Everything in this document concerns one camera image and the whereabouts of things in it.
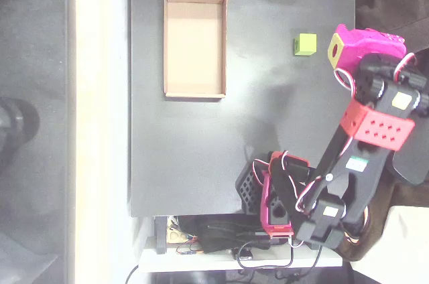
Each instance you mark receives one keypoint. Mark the brown leather bag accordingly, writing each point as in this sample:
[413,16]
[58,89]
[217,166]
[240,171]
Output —
[385,225]

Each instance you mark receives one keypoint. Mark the green cube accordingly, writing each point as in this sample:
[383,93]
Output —
[306,44]

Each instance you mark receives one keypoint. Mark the white shelf board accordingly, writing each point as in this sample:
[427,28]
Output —
[201,261]

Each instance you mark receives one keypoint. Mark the magenta gripper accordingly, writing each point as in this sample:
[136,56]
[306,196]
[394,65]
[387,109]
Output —
[360,46]

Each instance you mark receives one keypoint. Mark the white cloth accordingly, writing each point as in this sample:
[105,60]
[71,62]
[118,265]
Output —
[402,250]

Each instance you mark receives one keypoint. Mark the cardboard box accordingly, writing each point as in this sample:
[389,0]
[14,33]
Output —
[194,46]

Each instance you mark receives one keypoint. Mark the black office chair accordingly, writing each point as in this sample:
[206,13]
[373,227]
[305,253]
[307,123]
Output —
[415,166]

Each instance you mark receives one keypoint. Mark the black perforated arm base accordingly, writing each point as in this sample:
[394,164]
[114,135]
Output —
[248,187]

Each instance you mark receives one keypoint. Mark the small circuit board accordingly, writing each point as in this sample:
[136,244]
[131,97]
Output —
[187,252]

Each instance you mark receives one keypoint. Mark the beige wooden piece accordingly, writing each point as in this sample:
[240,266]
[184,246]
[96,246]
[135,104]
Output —
[174,236]

